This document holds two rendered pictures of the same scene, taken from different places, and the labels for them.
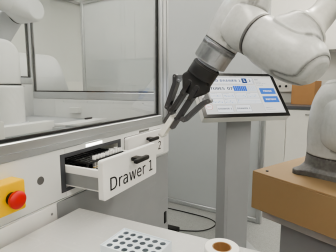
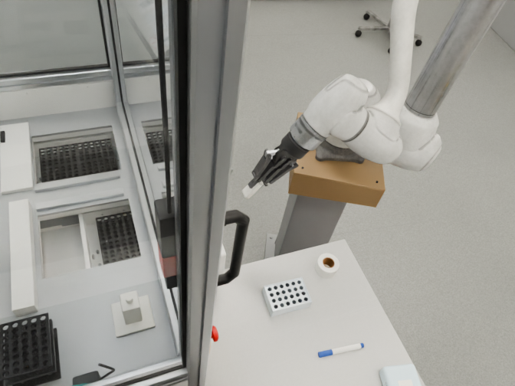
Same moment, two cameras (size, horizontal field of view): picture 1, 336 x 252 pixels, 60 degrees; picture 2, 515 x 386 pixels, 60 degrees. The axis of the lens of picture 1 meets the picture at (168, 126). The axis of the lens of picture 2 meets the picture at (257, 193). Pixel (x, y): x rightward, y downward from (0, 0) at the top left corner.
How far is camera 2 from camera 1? 1.13 m
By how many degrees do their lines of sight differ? 62
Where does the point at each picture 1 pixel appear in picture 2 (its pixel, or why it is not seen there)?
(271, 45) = (376, 151)
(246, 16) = (357, 124)
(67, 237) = (221, 316)
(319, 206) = (346, 190)
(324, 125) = not seen: hidden behind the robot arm
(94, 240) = (242, 304)
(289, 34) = (388, 143)
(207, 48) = (313, 141)
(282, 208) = (316, 192)
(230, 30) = (340, 132)
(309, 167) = (329, 153)
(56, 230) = not seen: hidden behind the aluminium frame
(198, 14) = not seen: outside the picture
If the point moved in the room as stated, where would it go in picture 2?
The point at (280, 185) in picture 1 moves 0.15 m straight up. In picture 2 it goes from (319, 181) to (329, 150)
